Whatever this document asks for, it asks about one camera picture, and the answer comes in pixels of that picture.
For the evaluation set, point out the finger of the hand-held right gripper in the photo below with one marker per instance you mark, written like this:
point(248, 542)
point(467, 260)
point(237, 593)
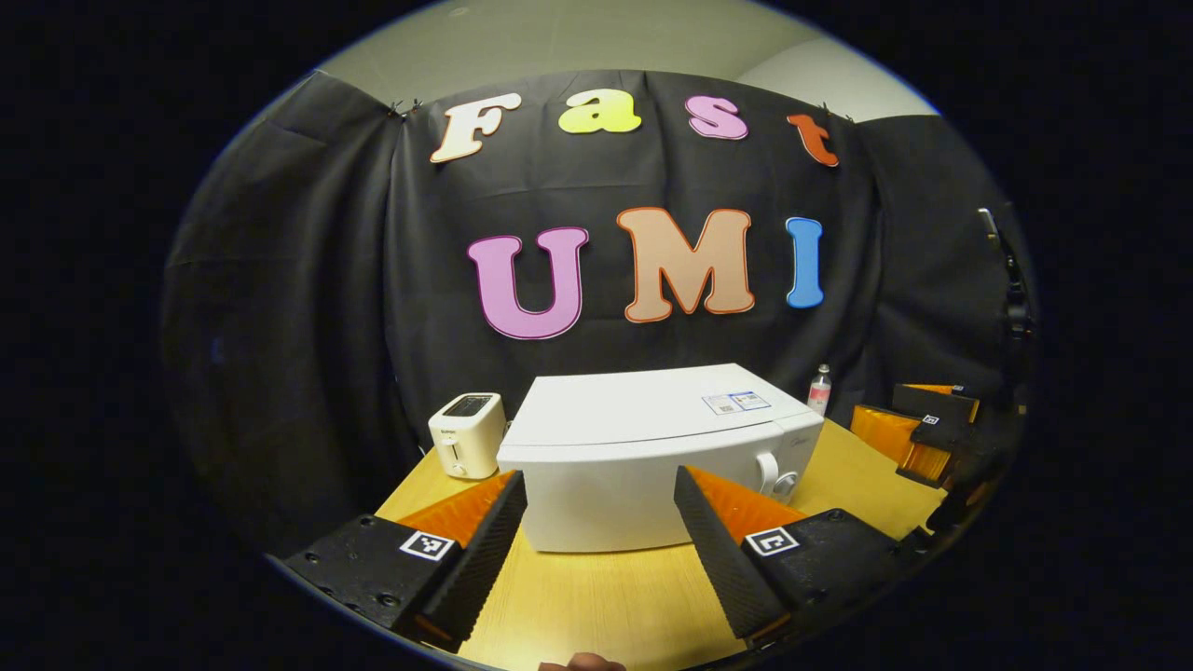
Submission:
point(941, 401)
point(895, 438)

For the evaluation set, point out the small clear pink-label bottle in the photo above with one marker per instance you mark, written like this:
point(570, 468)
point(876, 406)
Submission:
point(819, 393)

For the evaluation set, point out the dark metal stand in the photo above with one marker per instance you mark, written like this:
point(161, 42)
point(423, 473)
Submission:
point(1014, 280)

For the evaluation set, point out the white toaster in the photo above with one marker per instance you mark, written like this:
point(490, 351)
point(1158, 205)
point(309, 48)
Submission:
point(466, 433)

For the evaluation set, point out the white microwave oven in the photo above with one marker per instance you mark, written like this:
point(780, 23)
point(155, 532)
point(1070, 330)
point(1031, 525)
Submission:
point(634, 447)

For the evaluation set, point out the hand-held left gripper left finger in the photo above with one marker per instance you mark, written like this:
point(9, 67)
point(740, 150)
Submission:
point(483, 559)

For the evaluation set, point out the small black cloth clip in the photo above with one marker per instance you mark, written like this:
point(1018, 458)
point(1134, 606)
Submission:
point(836, 112)
point(404, 108)

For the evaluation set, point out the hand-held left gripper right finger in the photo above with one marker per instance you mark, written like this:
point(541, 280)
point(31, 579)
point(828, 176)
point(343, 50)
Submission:
point(718, 559)

